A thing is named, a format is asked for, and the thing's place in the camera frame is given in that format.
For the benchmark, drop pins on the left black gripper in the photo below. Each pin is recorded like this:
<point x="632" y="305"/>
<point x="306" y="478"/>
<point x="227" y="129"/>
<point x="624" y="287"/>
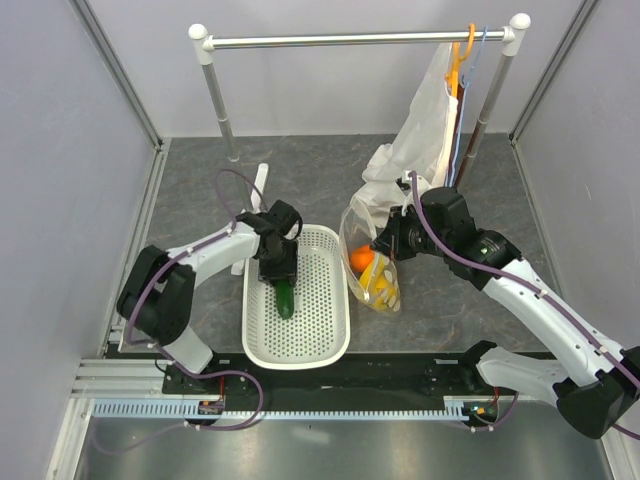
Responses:
<point x="288" y="270"/>

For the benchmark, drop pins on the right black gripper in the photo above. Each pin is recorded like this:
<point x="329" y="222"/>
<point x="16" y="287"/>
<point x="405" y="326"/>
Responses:
<point x="390" y="240"/>

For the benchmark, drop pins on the green cucumber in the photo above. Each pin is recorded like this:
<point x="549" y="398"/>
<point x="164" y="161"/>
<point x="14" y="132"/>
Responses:
<point x="284" y="298"/>

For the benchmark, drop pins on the yellow banana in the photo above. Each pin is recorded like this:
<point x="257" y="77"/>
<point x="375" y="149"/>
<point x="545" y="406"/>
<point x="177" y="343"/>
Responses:
<point x="369" y="276"/>

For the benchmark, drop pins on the orange fruit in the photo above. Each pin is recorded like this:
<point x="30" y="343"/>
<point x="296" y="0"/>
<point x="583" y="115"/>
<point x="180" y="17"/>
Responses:
<point x="361" y="258"/>

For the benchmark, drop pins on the clear zip top bag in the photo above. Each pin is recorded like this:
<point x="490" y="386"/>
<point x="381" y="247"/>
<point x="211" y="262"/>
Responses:
<point x="357" y="229"/>

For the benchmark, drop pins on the yellow bell pepper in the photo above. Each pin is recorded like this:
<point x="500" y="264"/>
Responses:
<point x="386" y="287"/>

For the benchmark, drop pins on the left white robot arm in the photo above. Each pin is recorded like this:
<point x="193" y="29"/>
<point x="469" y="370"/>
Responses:
<point x="158" y="294"/>

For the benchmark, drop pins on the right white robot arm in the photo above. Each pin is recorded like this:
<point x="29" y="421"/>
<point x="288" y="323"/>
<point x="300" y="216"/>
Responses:
<point x="592" y="380"/>

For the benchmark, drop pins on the white perforated plastic basket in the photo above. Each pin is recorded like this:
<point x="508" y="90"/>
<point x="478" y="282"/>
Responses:
<point x="318" y="333"/>

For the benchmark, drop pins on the white hanging garment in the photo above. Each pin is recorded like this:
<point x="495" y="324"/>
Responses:
<point x="423" y="144"/>

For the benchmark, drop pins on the brown hanging cloth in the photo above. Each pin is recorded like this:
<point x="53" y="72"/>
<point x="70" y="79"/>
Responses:
<point x="460" y="100"/>

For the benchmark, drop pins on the orange clothes hanger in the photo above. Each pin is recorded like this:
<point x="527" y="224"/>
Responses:
<point x="452" y="77"/>

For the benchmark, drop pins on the blue clothes hanger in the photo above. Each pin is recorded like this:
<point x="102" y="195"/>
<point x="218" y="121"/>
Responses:
<point x="467" y="78"/>

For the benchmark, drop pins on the white metal clothes rack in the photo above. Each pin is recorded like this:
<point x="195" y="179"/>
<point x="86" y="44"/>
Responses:
<point x="205" y="44"/>

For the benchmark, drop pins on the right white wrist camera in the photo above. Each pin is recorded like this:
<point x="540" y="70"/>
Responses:
<point x="407" y="181"/>

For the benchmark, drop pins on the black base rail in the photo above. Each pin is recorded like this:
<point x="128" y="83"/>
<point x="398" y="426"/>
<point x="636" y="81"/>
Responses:
<point x="357" y="381"/>

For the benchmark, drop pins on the white slotted cable duct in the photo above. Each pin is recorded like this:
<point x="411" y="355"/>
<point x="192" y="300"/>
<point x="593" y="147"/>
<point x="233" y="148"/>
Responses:
<point x="201" y="410"/>

